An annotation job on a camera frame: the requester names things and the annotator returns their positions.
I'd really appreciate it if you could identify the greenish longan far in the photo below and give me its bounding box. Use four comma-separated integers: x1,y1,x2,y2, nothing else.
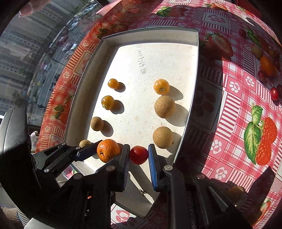
251,45,263,60

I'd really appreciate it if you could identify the yellow tomato bottom shadow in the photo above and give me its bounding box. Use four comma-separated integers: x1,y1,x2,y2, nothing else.
154,79,170,95

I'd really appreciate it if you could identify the yellow cherry tomato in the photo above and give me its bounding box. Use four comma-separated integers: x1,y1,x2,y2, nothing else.
101,95,115,110
108,78,119,89

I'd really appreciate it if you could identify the white shallow tray box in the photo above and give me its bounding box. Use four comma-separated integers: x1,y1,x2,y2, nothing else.
65,27,200,218

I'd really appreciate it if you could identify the pink strawberry checked tablecloth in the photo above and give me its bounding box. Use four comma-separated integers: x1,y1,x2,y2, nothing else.
36,1,281,228

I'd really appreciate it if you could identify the orange mandarin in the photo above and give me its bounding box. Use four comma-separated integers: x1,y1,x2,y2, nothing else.
97,139,121,163
260,56,277,77

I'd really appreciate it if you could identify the brown longan bottom shadow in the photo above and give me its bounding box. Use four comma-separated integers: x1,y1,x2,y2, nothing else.
79,140,91,148

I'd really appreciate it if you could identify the red cherry tomato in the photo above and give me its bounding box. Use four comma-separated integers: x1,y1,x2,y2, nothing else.
130,146,149,165
270,87,279,101

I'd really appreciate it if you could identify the orange mandarin in shadow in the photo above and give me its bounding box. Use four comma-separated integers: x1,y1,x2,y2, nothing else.
260,56,277,77

